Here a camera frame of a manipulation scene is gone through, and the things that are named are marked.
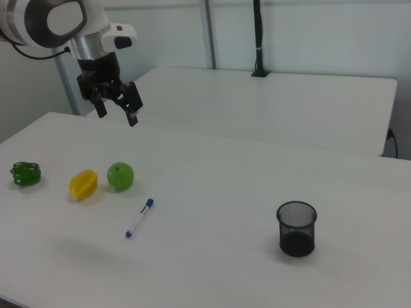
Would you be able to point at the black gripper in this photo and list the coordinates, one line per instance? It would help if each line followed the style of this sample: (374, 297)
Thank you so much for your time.
(99, 69)

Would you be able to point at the white marker with blue cap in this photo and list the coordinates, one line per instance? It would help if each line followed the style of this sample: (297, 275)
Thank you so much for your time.
(140, 217)

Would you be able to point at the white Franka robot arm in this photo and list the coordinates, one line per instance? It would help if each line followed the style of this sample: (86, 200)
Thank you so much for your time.
(61, 19)

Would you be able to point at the green toy apple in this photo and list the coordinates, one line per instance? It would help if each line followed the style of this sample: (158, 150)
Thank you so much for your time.
(120, 176)

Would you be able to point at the yellow toy starfruit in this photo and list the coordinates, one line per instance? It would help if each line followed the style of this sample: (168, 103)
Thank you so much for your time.
(83, 188)

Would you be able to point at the green toy bell pepper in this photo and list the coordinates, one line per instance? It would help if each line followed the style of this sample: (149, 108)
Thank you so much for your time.
(26, 173)

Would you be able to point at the white background table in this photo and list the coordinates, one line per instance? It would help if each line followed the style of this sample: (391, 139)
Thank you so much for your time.
(263, 109)

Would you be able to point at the black mesh pen cup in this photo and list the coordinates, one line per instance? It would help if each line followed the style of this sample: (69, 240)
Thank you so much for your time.
(297, 229)

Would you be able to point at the grey metal frame post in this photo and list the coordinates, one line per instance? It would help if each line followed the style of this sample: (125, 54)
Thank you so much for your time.
(67, 86)
(210, 32)

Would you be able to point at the black camera stand pole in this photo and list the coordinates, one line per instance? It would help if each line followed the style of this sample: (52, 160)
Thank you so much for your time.
(258, 38)

